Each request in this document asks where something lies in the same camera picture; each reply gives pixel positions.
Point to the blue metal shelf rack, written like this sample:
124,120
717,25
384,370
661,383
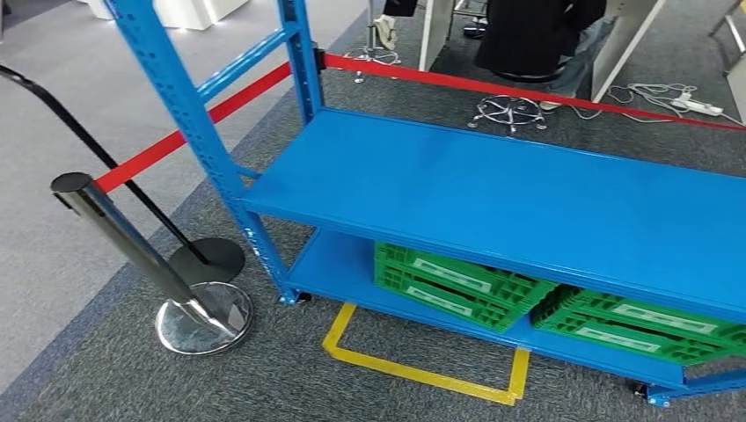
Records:
495,192

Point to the stool with chrome base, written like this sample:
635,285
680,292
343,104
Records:
508,110
373,57

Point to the red barrier belt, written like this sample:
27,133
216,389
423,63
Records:
233,99
466,81

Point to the yellow floor tape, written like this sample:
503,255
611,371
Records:
408,373

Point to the stanchion with chrome base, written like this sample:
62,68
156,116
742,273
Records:
198,320

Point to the white lit plinth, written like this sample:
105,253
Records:
186,11

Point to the white power strip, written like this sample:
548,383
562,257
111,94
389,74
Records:
696,105

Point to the black belt stanchion post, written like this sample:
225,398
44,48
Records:
319,58

